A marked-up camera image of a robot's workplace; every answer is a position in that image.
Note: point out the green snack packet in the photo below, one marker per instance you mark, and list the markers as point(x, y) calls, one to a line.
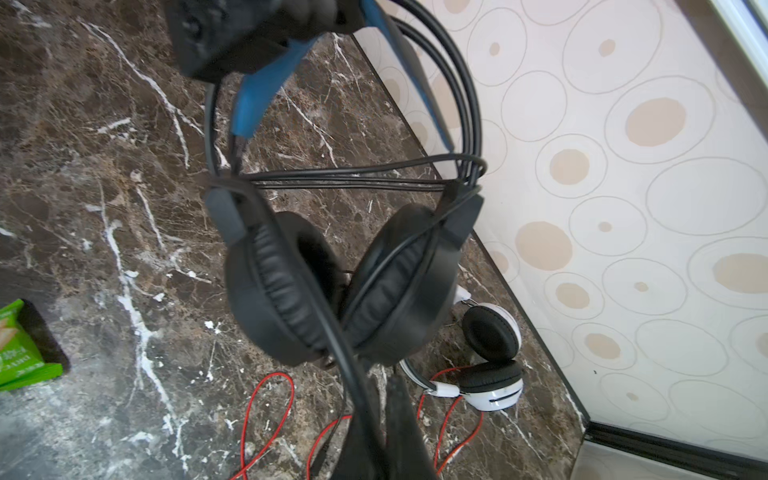
point(30, 353)

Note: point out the black blue headphones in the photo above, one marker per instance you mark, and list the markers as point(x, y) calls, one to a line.
point(380, 297)

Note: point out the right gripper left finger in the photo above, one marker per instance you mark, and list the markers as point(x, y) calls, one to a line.
point(362, 453)

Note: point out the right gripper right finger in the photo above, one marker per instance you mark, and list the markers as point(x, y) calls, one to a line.
point(406, 452)

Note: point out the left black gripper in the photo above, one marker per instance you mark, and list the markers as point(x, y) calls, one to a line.
point(213, 38)

